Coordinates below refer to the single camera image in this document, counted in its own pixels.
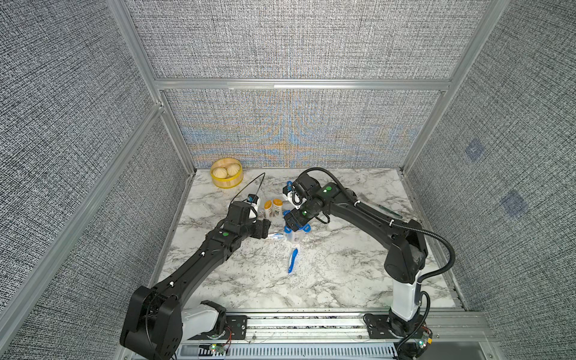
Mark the right cream dumpling bun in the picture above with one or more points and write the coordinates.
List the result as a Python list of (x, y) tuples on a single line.
[(233, 169)]

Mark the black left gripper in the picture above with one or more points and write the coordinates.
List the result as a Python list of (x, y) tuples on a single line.
[(262, 228)]

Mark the aluminium front rail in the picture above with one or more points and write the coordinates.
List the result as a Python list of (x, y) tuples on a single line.
[(338, 334)]

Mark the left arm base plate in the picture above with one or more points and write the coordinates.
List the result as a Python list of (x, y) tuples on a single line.
[(228, 327)]

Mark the orange cap bottle three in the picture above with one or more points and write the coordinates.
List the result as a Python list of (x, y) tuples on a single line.
[(277, 207)]

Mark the clear plastic container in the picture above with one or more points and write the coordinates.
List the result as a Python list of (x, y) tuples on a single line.
[(292, 237)]

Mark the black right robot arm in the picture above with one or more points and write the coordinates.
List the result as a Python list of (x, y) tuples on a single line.
[(317, 191)]

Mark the left cream dumpling bun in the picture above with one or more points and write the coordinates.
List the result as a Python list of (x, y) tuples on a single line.
[(220, 172)]

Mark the green handled utensil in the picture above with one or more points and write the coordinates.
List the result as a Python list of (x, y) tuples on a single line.
[(388, 210)]

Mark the orange cap bottle two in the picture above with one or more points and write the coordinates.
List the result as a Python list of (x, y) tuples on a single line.
[(268, 210)]

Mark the toothpaste tube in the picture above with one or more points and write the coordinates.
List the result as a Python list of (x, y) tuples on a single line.
[(276, 236)]

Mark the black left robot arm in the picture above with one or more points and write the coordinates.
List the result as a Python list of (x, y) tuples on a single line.
[(153, 326)]

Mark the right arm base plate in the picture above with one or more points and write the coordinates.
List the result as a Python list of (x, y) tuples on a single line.
[(383, 326)]

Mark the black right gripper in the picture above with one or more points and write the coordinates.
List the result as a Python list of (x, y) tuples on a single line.
[(290, 223)]

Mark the yellow bamboo steamer basket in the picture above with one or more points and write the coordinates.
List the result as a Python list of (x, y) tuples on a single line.
[(228, 182)]

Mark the blue toothbrush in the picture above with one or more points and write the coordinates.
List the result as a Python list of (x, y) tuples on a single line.
[(292, 260)]

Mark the cream dumpling bun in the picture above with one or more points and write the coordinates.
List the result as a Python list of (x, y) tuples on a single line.
[(233, 169), (220, 172)]

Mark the blue lid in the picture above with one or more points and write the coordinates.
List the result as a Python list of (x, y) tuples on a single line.
[(305, 229)]

